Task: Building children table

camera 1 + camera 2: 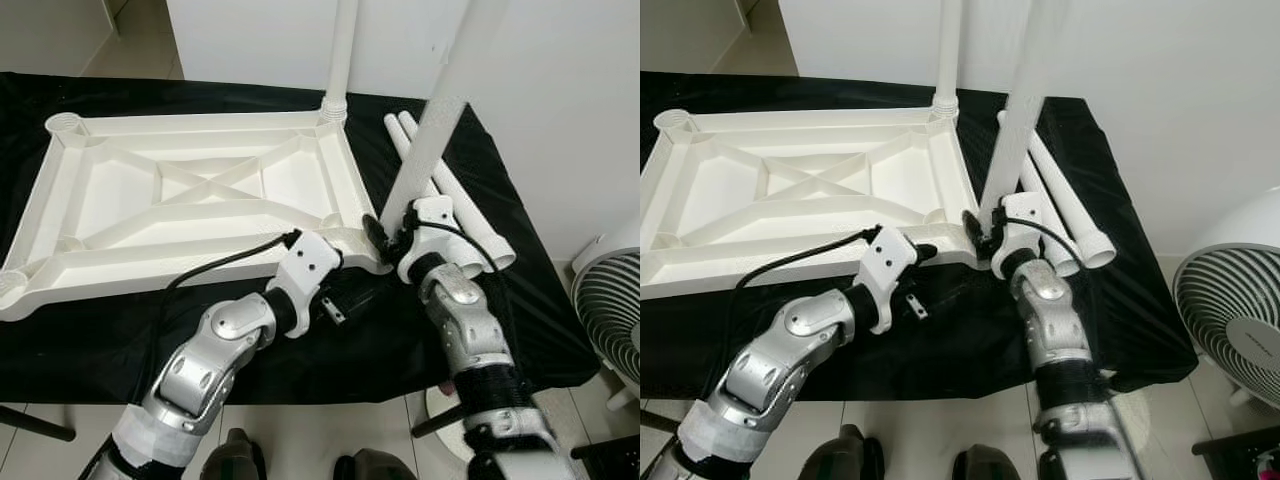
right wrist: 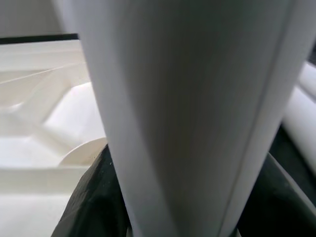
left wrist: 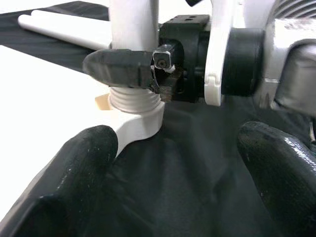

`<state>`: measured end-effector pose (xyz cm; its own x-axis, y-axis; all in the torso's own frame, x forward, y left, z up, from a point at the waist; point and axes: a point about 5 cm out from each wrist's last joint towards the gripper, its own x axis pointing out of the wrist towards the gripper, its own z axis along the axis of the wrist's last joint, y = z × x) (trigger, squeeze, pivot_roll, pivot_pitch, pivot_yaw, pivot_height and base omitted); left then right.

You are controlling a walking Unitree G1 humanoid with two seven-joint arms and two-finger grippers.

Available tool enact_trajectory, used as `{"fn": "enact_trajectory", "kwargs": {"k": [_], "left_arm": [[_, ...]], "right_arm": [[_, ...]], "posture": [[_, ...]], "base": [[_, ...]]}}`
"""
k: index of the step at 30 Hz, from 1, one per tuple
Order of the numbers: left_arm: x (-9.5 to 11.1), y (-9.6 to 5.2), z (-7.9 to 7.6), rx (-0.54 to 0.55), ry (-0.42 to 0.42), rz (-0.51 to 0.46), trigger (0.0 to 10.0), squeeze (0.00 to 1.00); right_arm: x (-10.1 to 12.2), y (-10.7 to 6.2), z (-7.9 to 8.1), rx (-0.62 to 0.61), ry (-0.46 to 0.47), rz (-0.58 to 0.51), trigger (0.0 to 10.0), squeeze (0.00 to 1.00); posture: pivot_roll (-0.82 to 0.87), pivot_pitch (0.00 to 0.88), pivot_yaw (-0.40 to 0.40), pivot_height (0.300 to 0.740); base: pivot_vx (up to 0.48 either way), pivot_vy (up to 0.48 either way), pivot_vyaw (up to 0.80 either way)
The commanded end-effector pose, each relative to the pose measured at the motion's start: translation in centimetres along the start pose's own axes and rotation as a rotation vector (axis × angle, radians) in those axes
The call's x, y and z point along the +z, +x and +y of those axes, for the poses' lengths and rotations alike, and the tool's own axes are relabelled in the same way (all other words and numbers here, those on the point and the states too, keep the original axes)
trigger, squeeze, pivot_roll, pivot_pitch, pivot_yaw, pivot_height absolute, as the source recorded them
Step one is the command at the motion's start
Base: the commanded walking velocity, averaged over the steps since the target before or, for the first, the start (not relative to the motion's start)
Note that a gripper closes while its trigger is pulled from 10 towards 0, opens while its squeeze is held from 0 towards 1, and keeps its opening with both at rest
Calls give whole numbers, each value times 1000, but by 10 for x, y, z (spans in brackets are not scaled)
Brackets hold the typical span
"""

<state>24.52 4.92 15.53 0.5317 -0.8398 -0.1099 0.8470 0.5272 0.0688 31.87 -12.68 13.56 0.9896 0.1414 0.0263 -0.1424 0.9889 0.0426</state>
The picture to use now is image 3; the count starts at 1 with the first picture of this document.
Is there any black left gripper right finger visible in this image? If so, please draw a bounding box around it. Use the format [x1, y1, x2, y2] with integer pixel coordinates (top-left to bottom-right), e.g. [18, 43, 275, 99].
[237, 120, 316, 237]

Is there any black tablecloth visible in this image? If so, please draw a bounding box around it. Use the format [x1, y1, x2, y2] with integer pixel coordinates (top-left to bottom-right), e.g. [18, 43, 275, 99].
[0, 0, 316, 237]

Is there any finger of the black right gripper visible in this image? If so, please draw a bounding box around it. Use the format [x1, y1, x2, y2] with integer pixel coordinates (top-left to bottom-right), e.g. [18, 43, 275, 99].
[82, 48, 160, 94]

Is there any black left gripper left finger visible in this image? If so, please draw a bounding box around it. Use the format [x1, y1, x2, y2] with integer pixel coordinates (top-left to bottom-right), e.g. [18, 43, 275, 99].
[0, 124, 119, 237]

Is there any white plastic table top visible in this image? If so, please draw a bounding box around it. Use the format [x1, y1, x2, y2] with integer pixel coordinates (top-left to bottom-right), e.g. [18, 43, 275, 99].
[0, 40, 165, 160]

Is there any white plastic table leg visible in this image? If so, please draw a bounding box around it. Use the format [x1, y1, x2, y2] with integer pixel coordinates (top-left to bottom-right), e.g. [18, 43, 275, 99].
[18, 14, 113, 50]
[108, 0, 165, 115]
[31, 9, 112, 40]

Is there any white floor fan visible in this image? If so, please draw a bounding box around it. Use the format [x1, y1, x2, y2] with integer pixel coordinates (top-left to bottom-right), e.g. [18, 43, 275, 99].
[273, 0, 316, 20]

